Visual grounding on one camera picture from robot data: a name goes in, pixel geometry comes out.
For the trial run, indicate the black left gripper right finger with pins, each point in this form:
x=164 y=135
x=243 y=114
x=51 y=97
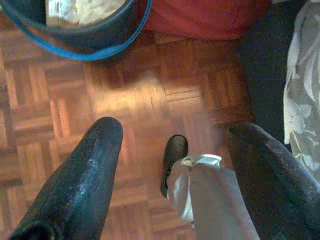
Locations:
x=282 y=190

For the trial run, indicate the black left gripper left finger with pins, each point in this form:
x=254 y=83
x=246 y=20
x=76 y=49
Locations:
x=80 y=180

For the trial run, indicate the beige floral bedsheet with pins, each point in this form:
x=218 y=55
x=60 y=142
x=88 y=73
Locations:
x=300 y=100

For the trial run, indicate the black bin with blue rim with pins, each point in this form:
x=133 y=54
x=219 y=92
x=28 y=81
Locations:
x=112 y=30

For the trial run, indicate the red fabric cushion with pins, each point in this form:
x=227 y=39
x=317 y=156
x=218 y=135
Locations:
x=200 y=17

